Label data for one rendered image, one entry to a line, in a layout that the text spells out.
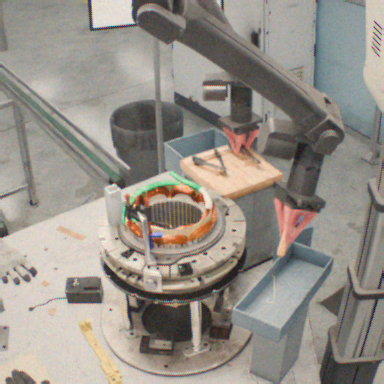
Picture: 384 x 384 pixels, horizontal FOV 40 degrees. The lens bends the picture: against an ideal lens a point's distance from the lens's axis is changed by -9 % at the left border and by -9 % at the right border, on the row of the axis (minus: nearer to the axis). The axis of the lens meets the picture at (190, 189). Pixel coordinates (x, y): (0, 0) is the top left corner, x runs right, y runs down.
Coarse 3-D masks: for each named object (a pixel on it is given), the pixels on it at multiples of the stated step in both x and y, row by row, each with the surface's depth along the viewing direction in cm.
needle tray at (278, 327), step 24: (288, 264) 122; (312, 264) 122; (264, 288) 116; (288, 288) 116; (312, 288) 110; (240, 312) 105; (264, 312) 110; (288, 312) 110; (264, 336) 105; (288, 336) 113; (264, 360) 120; (288, 360) 121
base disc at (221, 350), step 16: (112, 304) 144; (144, 304) 144; (208, 304) 144; (112, 320) 139; (112, 336) 134; (208, 336) 134; (240, 336) 134; (128, 352) 130; (176, 352) 130; (208, 352) 130; (224, 352) 129; (144, 368) 126; (160, 368) 125; (176, 368) 125; (192, 368) 125; (208, 368) 126
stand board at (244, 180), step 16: (208, 160) 152; (224, 160) 152; (240, 160) 152; (192, 176) 149; (208, 176) 145; (224, 176) 145; (240, 176) 145; (256, 176) 145; (272, 176) 145; (224, 192) 139; (240, 192) 141
